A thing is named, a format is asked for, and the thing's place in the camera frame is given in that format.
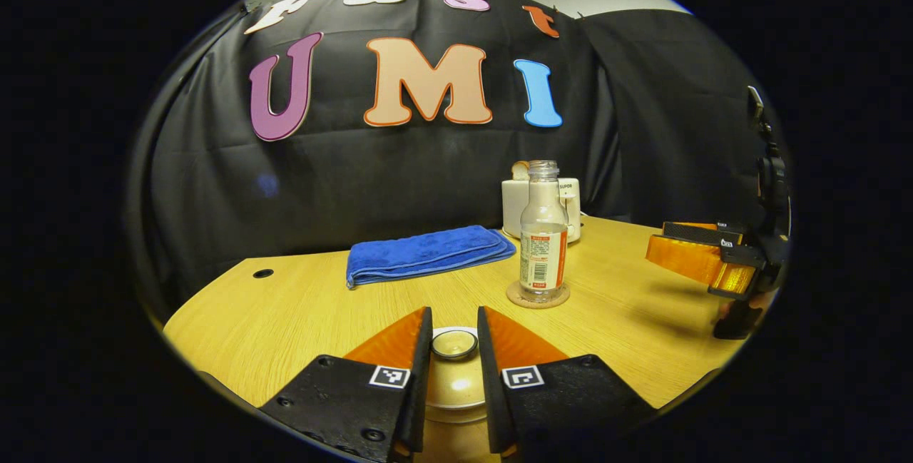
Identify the round cork coaster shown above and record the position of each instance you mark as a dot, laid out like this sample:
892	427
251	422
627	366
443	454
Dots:
517	297

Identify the clear glass water bottle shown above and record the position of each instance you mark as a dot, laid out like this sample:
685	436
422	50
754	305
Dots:
543	256

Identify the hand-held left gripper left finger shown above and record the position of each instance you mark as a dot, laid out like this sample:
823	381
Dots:
421	377

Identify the cream ceramic teacup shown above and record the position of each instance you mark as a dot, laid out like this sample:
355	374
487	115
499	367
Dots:
456	416

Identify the black backdrop cloth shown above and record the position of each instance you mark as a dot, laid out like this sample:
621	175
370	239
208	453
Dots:
356	177

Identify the brown toast slice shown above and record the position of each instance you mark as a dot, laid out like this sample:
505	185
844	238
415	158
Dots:
521	171

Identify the folded blue towel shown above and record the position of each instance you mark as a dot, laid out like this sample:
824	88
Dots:
428	252

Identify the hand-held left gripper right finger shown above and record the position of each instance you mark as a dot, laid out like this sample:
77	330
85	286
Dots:
488	392

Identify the cream teacup lid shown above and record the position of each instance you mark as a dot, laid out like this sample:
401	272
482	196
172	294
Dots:
456	381

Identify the white toaster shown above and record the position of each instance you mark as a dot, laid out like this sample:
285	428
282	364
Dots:
512	210

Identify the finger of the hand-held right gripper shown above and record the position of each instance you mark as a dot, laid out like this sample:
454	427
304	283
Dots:
692	260
702	232

